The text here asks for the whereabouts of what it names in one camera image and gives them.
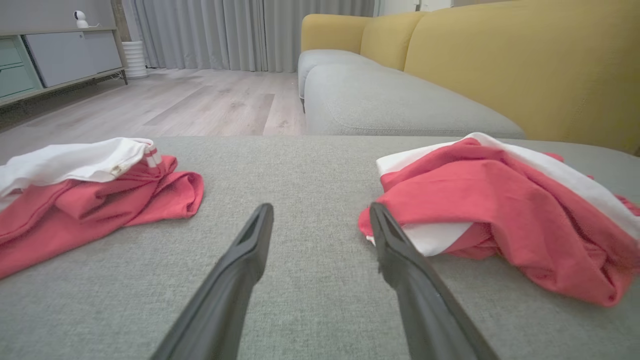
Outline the narrow yellow sofa back cushion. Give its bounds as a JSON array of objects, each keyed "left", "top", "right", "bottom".
[{"left": 360, "top": 11, "right": 428, "bottom": 72}]

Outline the red white basketball jersey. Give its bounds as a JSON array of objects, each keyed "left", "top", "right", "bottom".
[{"left": 0, "top": 137, "right": 205, "bottom": 280}]

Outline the large grey sofa seat cushion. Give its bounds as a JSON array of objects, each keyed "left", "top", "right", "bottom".
[{"left": 304, "top": 64, "right": 526, "bottom": 140}]

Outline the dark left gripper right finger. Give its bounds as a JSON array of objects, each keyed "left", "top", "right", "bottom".
[{"left": 369, "top": 202, "right": 501, "bottom": 360}]

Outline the brown wooden post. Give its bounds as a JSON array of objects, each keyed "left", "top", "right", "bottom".
[{"left": 111, "top": 0, "right": 132, "bottom": 43}]

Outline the yellow sofa armrest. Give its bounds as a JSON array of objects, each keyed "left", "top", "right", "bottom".
[{"left": 301, "top": 13, "right": 373, "bottom": 55}]

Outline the grey pleated curtain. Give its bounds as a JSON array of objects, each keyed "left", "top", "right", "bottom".
[{"left": 121, "top": 0, "right": 376, "bottom": 73}]

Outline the red white sports garment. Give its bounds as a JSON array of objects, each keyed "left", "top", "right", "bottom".
[{"left": 358, "top": 132, "right": 640, "bottom": 308}]

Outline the small grey sofa seat cushion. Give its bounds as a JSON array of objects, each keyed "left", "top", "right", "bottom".
[{"left": 298, "top": 49, "right": 381, "bottom": 101}]

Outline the white ribbed cylinder appliance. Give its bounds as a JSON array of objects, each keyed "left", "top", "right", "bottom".
[{"left": 122, "top": 41, "right": 149, "bottom": 79}]

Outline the grey teal media cabinet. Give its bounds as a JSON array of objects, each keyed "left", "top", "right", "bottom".
[{"left": 0, "top": 27, "right": 128, "bottom": 108}]

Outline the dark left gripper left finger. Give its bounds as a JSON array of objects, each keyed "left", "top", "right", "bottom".
[{"left": 150, "top": 202, "right": 275, "bottom": 360}]

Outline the wide yellow sofa back cushion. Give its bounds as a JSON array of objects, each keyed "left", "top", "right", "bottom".
[{"left": 404, "top": 0, "right": 640, "bottom": 156}]

